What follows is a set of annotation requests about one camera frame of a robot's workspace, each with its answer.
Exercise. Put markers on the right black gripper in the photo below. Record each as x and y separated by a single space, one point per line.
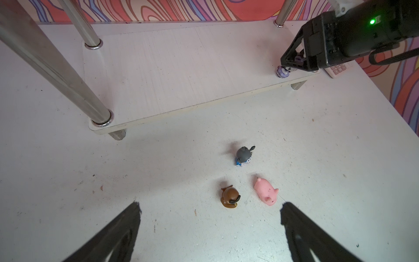
370 28

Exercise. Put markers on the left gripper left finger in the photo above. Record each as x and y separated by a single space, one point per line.
115 242

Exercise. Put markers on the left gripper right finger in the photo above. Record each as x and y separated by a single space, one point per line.
306 240

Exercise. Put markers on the dark purple figure toy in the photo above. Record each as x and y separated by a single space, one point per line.
283 72

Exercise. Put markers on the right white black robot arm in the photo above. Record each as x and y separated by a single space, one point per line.
413 23

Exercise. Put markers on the pink white calculator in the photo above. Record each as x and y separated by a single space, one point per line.
336 71

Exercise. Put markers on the pink pig toy centre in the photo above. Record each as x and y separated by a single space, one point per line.
266 192

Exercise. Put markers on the brown round toy figure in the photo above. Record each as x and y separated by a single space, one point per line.
230 197

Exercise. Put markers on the grey shark toy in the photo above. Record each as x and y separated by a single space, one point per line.
243 155

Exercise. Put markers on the white shelf table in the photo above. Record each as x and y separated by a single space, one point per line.
132 78

